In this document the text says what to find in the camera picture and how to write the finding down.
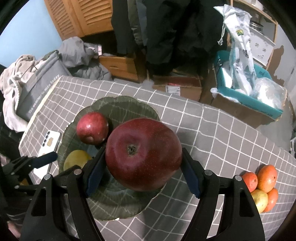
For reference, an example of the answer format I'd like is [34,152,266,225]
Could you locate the large dark red apple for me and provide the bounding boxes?
[105,118,182,192]

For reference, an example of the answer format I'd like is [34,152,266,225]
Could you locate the yellow green apple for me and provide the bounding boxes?
[251,189,268,213]

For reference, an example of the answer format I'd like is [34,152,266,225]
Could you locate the white smartphone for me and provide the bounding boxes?
[33,130,61,179]

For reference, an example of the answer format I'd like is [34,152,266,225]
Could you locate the orange tangerine left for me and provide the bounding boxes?
[241,172,258,193]

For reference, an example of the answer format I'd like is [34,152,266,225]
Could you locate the orange tangerine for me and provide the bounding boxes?
[241,172,258,193]
[263,188,278,212]

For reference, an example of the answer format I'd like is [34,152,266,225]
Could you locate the orange tangerine right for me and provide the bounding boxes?
[263,188,278,212]

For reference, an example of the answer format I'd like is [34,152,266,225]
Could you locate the dark green glass plate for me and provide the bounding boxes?
[57,96,162,221]

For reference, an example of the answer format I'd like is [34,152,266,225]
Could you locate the large orange grapefruit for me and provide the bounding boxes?
[257,165,278,193]

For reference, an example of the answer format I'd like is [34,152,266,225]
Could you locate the yellow lemon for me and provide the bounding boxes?
[63,150,92,171]

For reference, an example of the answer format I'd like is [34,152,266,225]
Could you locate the grey checked tablecloth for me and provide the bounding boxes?
[19,76,295,240]

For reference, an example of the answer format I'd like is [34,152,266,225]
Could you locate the grey printed bag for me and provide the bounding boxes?
[16,51,71,122]

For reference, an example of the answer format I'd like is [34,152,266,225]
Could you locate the small red apple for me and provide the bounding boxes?
[76,111,109,145]

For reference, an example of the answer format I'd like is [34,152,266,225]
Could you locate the brown cardboard box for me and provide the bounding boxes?
[199,64,284,128]

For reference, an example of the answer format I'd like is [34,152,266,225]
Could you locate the grey crumpled clothing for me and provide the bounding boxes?
[58,37,112,80]

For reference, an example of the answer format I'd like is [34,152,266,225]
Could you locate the clear plastic bag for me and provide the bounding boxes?
[250,77,287,110]

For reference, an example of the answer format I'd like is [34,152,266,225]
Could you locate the flat cardboard box with label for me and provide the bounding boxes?
[152,75,202,101]

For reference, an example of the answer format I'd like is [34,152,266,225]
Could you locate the white printed plastic bag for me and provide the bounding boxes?
[214,4,257,96]

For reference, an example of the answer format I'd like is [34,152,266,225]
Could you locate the wooden drawer box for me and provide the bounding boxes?
[99,56,147,83]

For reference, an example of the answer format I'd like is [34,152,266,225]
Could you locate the teal cardboard box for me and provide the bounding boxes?
[213,50,283,120]

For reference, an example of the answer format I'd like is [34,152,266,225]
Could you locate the wooden louvered cabinet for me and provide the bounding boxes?
[44,0,113,40]

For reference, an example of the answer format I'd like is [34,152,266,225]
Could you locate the white patterned storage box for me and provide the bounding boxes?
[250,28,275,66]

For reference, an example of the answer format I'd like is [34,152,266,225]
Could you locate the dark hanging coats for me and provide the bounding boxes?
[111,1,227,76]

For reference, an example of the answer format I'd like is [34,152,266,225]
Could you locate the wooden shelf unit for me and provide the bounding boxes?
[229,1,278,69]

